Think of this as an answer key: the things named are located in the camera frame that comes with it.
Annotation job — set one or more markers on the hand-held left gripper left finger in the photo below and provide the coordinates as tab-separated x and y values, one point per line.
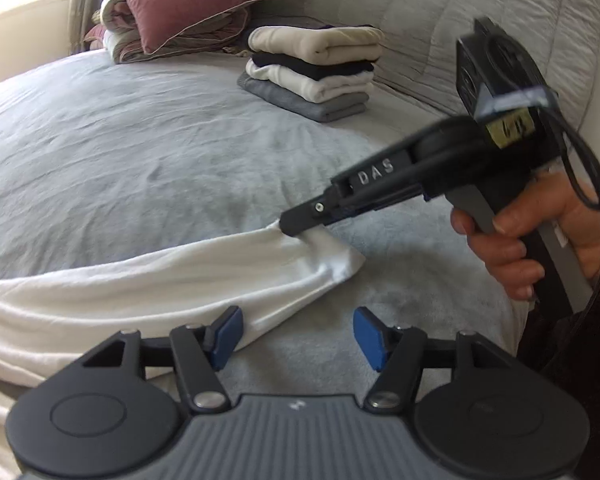
226	332

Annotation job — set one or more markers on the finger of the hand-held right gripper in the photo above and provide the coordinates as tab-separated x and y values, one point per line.
305	217

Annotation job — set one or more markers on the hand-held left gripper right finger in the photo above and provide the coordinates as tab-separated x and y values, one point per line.
370	337

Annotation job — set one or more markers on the white pants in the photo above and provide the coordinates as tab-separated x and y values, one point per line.
130	285

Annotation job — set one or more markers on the person's right hand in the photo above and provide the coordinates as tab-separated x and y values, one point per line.
510	260

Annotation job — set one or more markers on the folded grey garment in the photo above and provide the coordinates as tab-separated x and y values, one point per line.
290	97

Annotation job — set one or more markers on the folded white garment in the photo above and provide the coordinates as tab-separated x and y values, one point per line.
325	87

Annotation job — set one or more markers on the folded black garment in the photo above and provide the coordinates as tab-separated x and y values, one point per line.
300	67

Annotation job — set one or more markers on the grey quilted headboard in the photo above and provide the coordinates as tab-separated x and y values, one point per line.
380	0

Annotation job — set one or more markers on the folded cream garment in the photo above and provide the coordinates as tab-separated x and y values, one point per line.
320	42

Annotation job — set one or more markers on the folded grey pink quilt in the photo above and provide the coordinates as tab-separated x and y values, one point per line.
120	35

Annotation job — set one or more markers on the grey floral curtain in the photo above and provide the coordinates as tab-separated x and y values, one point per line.
80	5

